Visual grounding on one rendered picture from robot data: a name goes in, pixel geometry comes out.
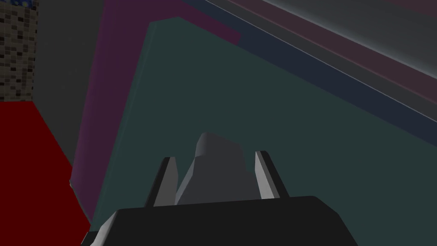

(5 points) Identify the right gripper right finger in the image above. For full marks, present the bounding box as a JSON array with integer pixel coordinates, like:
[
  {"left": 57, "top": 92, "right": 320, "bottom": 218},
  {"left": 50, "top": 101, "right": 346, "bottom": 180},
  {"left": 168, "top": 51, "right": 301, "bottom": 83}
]
[{"left": 254, "top": 150, "right": 291, "bottom": 200}]

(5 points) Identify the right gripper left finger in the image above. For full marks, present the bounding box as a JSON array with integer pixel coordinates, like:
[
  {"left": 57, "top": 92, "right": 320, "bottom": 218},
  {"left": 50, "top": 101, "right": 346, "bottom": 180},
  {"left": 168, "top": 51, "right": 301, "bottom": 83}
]
[{"left": 144, "top": 156, "right": 179, "bottom": 208}]

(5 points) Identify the dark teal door leaf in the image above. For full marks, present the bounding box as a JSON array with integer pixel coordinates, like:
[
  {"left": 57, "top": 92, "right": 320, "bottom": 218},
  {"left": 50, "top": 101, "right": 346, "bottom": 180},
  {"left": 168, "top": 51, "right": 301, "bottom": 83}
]
[{"left": 89, "top": 16, "right": 437, "bottom": 246}]

